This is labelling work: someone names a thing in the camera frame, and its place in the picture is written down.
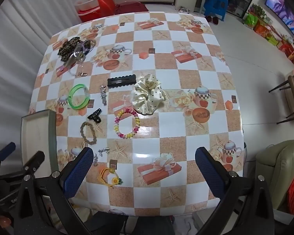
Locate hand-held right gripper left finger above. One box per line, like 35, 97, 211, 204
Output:
14, 146, 94, 229

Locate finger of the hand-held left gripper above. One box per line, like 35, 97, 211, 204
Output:
20, 151, 45, 174
0, 142, 16, 163

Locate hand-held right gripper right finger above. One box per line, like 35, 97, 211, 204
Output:
195, 146, 275, 229

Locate shallow beige tray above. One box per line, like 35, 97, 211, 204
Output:
21, 109, 58, 174

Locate yellow sunflower hair tie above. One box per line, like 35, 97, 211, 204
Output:
99, 167, 123, 188

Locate brown braided bracelet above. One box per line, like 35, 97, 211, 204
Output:
80, 122, 98, 145

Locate small black claw clip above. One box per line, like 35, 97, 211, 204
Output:
87, 108, 101, 123

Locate pink yellow spiral hair tie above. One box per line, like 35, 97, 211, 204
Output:
114, 108, 140, 139

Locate green plastic bangle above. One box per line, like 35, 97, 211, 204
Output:
68, 84, 91, 109

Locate cream polka dot scrunchie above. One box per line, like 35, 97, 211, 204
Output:
132, 74, 165, 115

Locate checkered printed tablecloth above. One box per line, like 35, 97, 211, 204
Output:
28, 12, 247, 217

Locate beige sofa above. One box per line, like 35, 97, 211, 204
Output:
256, 138, 294, 211

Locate silver hair clip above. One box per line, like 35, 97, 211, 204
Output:
99, 84, 108, 106

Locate black scalloped snap clip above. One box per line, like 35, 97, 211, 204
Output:
107, 74, 137, 88

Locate clear hair claw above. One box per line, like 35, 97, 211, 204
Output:
64, 50, 86, 66

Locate white curtain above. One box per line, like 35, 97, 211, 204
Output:
0, 0, 93, 152

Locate leopard print scrunchie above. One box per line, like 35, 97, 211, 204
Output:
57, 37, 82, 61

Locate row of gift boxes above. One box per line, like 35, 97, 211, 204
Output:
245, 4, 294, 69

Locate red plastic basin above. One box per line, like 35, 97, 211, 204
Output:
74, 0, 106, 22

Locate red slippers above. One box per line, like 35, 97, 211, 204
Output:
205, 15, 220, 25

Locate green bag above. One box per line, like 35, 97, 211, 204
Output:
244, 13, 258, 28

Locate blue plastic stool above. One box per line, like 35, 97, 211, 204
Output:
203, 0, 229, 21

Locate red plastic chair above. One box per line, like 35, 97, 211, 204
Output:
98, 0, 118, 15

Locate dark red cloth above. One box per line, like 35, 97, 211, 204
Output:
115, 2, 149, 15

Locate flat screen television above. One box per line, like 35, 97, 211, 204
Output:
265, 0, 294, 38

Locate silver clasp chain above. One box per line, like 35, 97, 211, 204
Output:
69, 64, 88, 77

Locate bundle of hair ties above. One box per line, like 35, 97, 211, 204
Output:
76, 39, 97, 54

